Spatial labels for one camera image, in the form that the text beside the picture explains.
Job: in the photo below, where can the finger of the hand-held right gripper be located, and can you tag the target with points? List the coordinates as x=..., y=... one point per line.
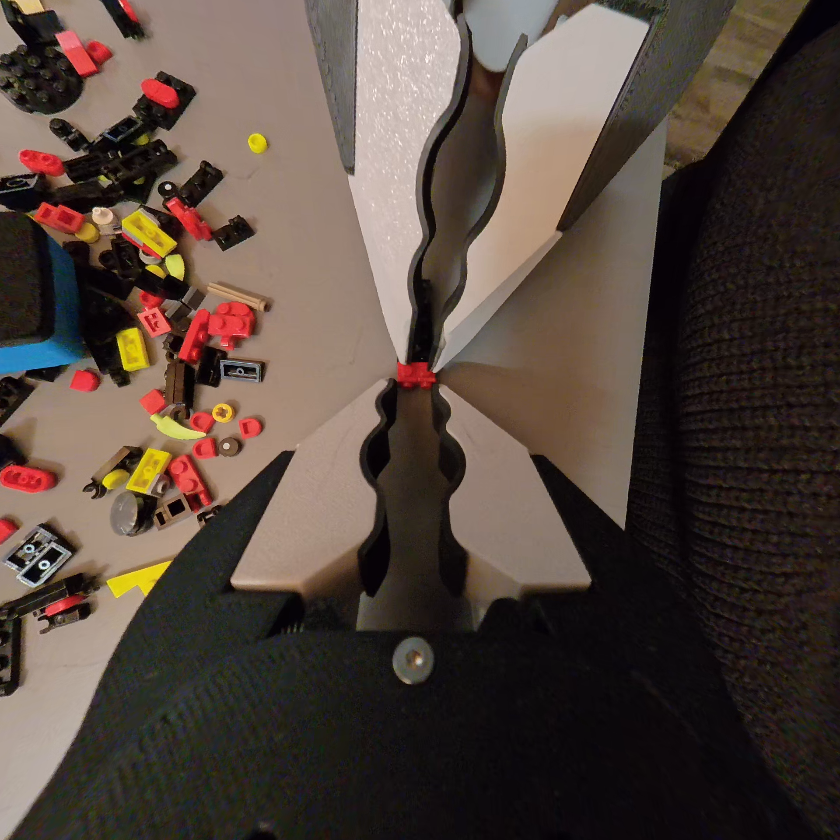
x=551, y=131
x=394, y=131

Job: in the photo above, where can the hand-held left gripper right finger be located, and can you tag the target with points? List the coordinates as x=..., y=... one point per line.
x=518, y=525

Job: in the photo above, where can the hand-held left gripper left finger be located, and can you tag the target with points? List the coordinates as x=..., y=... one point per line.
x=315, y=518

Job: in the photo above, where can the long black lego plate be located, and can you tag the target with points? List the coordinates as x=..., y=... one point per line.
x=423, y=328

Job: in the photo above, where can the pile of lego pieces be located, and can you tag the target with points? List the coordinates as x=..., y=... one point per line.
x=148, y=233

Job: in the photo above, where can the blue block with black top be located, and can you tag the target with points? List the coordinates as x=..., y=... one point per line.
x=26, y=275

